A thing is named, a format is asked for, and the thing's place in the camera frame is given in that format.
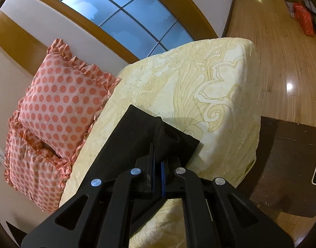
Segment black pants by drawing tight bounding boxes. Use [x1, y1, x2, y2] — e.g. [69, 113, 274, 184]
[79, 105, 199, 235]

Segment yellow patterned bed mattress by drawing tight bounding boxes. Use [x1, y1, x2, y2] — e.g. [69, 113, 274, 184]
[58, 37, 263, 248]

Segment left pink polka-dot pillow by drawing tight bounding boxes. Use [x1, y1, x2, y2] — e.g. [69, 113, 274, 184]
[4, 116, 72, 214]

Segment pink polka-dot pillow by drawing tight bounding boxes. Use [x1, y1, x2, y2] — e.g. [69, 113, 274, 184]
[19, 39, 120, 162]
[4, 116, 72, 214]

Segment dark wooden side table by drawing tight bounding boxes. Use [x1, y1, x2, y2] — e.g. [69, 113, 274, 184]
[237, 117, 316, 218]

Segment right pink polka-dot pillow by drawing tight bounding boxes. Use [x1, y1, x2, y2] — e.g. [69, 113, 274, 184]
[19, 39, 120, 162]

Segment red bag on floor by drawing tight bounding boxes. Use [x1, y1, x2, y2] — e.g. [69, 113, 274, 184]
[293, 3, 315, 37]

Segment white wall socket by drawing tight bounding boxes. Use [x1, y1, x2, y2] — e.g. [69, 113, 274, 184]
[0, 147, 5, 167]

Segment arched wooden frame window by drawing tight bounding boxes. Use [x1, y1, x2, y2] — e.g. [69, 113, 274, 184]
[0, 0, 220, 77]

